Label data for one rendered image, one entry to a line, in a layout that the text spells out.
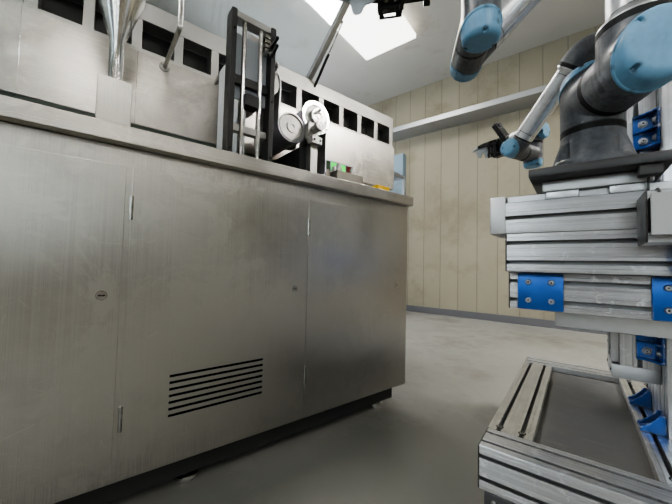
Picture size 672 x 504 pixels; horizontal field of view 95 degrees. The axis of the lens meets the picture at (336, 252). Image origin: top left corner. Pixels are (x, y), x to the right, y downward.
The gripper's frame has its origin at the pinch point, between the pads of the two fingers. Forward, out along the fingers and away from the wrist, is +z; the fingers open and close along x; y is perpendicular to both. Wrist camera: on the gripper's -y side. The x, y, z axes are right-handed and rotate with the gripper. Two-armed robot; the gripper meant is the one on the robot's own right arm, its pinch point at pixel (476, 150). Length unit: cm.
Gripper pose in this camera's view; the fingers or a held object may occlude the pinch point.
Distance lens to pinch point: 190.9
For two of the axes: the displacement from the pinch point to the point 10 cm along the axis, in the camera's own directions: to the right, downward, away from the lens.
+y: 1.0, 10.0, 0.2
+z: -4.4, 0.3, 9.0
